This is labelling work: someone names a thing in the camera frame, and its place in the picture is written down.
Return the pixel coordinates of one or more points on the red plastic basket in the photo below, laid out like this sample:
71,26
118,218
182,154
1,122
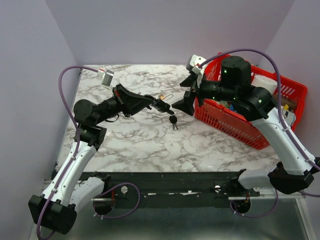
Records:
235,125

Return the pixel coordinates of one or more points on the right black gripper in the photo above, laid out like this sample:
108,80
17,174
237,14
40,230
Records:
192,81

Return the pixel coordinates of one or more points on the white toilet paper roll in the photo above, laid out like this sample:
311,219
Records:
265,82

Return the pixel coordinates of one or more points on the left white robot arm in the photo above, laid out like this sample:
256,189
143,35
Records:
58,205

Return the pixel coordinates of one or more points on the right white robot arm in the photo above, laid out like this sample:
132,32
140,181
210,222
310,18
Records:
296,167

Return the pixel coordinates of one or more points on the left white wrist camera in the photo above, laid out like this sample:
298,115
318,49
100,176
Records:
106,77

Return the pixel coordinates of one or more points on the black padlock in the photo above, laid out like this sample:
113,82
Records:
163,107

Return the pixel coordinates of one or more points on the white printed bag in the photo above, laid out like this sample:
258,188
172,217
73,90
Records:
288,116

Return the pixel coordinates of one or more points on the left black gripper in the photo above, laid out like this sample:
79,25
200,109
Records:
129,101

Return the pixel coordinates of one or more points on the small brass padlock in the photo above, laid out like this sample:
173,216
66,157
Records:
165,97

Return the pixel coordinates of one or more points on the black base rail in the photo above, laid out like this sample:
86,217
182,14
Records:
164,190

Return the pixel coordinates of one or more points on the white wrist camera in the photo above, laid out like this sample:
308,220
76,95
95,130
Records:
194,65
106,77

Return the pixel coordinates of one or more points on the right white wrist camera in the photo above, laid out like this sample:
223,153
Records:
194,65

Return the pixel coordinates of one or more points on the brown round container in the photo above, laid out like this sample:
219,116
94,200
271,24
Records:
288,104

